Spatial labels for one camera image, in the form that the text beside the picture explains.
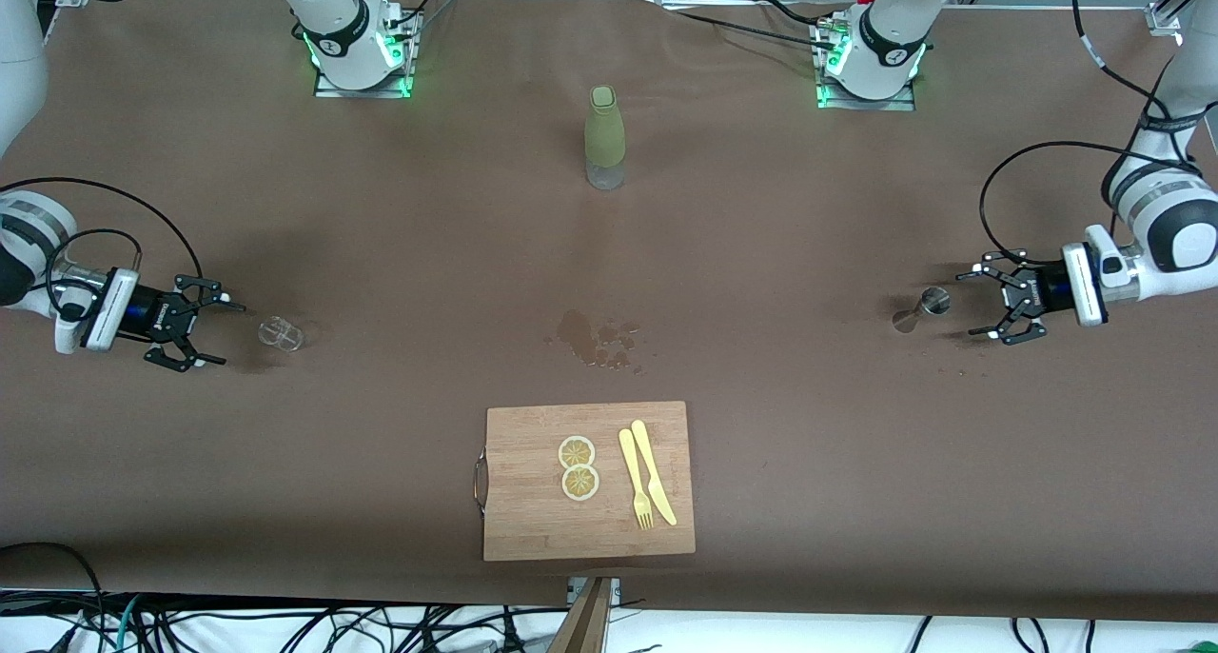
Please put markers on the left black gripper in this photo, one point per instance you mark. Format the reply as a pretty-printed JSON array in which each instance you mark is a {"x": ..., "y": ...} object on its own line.
[{"x": 1043, "y": 293}]

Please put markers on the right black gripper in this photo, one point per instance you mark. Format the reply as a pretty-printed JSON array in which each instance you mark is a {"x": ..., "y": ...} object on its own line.
[{"x": 152, "y": 316}]

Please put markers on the steel double jigger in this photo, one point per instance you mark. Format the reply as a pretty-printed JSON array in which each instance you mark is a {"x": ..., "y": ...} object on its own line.
[{"x": 935, "y": 302}]

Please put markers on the clear glass measuring cup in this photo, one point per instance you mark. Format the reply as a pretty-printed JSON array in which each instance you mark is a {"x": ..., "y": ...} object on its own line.
[{"x": 282, "y": 334}]

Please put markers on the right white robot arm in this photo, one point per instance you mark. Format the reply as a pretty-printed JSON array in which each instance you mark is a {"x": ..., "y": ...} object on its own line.
[{"x": 19, "y": 63}]

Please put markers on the brown table mat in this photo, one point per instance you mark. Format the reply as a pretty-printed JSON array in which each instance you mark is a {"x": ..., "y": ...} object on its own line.
[{"x": 856, "y": 463}]

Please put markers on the spilled liquid puddle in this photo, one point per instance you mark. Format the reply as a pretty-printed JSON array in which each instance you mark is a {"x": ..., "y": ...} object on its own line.
[{"x": 576, "y": 334}]

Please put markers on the yellow plastic knife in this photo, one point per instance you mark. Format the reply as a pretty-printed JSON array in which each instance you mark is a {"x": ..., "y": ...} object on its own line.
[{"x": 653, "y": 467}]

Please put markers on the yellow lemon slice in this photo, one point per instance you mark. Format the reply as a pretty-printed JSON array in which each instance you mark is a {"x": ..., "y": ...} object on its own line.
[
  {"x": 580, "y": 483},
  {"x": 577, "y": 452}
]

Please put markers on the yellow plastic fork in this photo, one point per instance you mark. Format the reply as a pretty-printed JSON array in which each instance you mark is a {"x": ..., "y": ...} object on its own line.
[{"x": 632, "y": 467}]

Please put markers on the green sleeved glass bottle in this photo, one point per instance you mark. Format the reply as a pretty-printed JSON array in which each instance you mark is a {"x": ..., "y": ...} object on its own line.
[{"x": 604, "y": 129}]

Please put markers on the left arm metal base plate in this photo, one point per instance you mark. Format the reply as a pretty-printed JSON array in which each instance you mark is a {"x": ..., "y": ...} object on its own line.
[{"x": 866, "y": 105}]

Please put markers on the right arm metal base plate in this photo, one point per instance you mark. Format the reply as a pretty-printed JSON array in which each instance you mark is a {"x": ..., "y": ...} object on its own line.
[{"x": 366, "y": 92}]

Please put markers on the metal corner bracket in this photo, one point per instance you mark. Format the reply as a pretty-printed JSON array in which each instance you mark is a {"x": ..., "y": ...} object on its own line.
[{"x": 1163, "y": 17}]

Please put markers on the small metal mounting bracket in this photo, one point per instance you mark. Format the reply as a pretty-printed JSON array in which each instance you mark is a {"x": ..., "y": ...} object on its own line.
[{"x": 574, "y": 588}]

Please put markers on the wooden camera post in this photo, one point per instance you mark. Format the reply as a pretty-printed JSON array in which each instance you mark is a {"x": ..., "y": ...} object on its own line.
[{"x": 585, "y": 629}]

